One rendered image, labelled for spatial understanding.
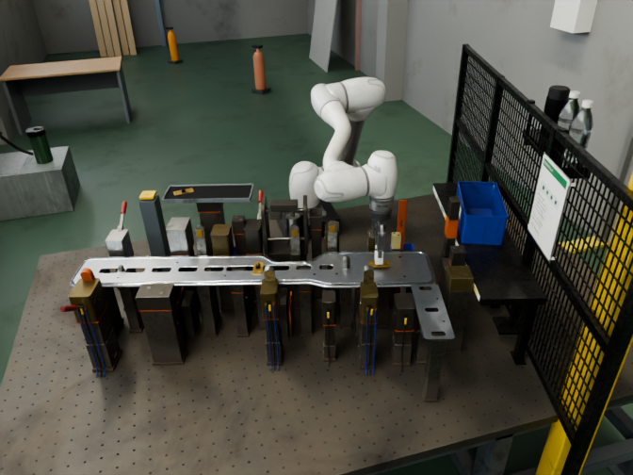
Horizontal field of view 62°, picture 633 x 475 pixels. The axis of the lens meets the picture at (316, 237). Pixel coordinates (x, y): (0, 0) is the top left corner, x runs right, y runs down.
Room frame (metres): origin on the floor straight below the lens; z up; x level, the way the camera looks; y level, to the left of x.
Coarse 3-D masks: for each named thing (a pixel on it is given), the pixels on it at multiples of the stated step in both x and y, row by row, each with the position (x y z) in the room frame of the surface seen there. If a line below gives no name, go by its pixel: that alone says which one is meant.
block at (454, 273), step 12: (456, 276) 1.50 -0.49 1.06; (468, 276) 1.50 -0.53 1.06; (456, 288) 1.49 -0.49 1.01; (468, 288) 1.49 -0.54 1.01; (444, 300) 1.55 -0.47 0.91; (456, 300) 1.49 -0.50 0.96; (468, 300) 1.49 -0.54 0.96; (456, 312) 1.49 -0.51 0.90; (456, 324) 1.49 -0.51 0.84; (456, 336) 1.49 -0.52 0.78; (456, 348) 1.49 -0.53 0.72
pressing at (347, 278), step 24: (96, 264) 1.72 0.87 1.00; (120, 264) 1.72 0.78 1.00; (144, 264) 1.72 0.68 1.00; (168, 264) 1.71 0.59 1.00; (192, 264) 1.71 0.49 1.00; (216, 264) 1.70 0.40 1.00; (240, 264) 1.70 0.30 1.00; (264, 264) 1.69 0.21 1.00; (288, 264) 1.69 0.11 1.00; (312, 264) 1.69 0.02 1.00; (336, 264) 1.68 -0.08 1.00; (360, 264) 1.68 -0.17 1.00; (408, 264) 1.67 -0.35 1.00
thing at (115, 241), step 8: (112, 232) 1.87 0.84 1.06; (120, 232) 1.87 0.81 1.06; (128, 232) 1.88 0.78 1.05; (112, 240) 1.80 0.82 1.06; (120, 240) 1.80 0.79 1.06; (128, 240) 1.86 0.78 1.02; (112, 248) 1.80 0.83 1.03; (120, 248) 1.80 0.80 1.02; (128, 248) 1.85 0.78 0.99; (112, 256) 1.80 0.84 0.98; (136, 288) 1.83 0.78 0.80
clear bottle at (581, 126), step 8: (584, 104) 1.64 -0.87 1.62; (584, 112) 1.64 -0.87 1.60; (576, 120) 1.64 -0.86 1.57; (584, 120) 1.63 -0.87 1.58; (592, 120) 1.64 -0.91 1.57; (576, 128) 1.63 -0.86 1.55; (584, 128) 1.62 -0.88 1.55; (576, 136) 1.63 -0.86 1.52; (584, 136) 1.62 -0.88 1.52; (584, 144) 1.62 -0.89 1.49; (568, 160) 1.63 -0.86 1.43; (576, 160) 1.62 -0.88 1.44
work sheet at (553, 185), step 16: (544, 160) 1.64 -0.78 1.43; (544, 176) 1.62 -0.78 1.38; (560, 176) 1.51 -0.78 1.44; (544, 192) 1.59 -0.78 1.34; (560, 192) 1.48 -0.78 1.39; (544, 208) 1.56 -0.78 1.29; (560, 208) 1.46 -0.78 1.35; (528, 224) 1.66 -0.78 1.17; (544, 224) 1.54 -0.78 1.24; (544, 240) 1.51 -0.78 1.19; (544, 256) 1.48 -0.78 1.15
